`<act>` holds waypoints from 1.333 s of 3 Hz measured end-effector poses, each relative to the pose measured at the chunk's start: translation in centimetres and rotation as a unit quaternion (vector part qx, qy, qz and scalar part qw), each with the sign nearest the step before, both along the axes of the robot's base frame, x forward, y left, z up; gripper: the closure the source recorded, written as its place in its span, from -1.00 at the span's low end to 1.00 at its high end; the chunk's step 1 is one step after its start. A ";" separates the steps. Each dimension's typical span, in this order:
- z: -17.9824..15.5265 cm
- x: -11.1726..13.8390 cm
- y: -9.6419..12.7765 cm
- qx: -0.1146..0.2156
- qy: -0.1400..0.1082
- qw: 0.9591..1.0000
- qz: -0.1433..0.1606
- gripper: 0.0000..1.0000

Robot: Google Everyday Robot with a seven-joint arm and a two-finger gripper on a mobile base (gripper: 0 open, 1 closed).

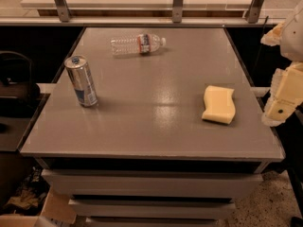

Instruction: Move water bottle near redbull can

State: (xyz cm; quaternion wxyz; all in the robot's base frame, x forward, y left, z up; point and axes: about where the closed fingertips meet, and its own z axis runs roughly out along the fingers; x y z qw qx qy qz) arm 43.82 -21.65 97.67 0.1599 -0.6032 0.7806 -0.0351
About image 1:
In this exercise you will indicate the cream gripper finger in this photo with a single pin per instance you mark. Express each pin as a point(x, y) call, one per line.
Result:
point(286, 94)

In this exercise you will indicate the clear plastic water bottle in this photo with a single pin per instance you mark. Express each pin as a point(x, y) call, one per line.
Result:
point(144, 43)

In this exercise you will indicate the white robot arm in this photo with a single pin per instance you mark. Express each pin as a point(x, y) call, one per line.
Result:
point(288, 35)

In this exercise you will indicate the silver blue redbull can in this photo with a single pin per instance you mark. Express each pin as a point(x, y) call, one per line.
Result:
point(80, 75)

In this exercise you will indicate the yellow sponge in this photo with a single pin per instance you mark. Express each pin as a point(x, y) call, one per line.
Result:
point(219, 104)

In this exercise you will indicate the grey drawer cabinet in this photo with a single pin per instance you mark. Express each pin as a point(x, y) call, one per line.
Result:
point(143, 156)

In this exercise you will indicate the cardboard box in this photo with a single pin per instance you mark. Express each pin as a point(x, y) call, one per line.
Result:
point(56, 212)

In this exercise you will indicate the black chair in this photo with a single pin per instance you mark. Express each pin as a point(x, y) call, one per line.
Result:
point(18, 91)

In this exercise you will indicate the right metal bracket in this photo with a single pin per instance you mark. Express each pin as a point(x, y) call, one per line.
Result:
point(252, 15)

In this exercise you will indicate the metal bracket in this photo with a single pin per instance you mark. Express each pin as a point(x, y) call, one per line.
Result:
point(252, 15)
point(62, 10)
point(177, 11)

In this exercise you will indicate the middle metal bracket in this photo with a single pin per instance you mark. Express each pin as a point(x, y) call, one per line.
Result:
point(177, 11)

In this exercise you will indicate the left metal bracket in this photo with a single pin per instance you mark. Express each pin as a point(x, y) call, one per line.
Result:
point(62, 10)

